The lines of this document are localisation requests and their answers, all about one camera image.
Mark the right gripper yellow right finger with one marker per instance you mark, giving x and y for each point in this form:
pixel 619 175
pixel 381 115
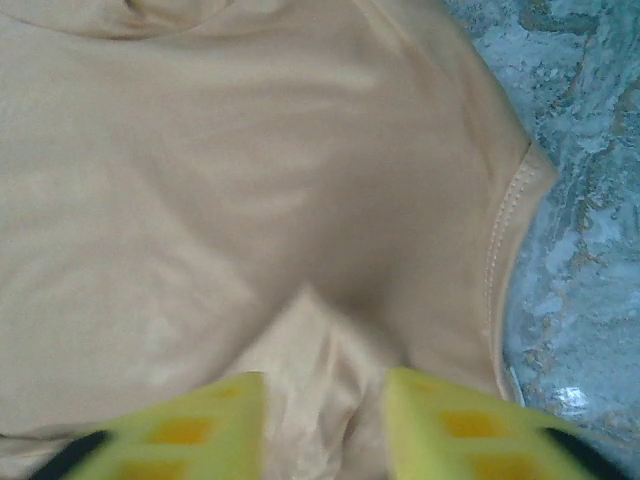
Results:
pixel 415 415

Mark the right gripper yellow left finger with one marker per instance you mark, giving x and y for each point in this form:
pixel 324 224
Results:
pixel 235 410

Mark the tan inside-out t-shirt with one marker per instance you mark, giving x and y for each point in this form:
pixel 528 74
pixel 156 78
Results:
pixel 250 175

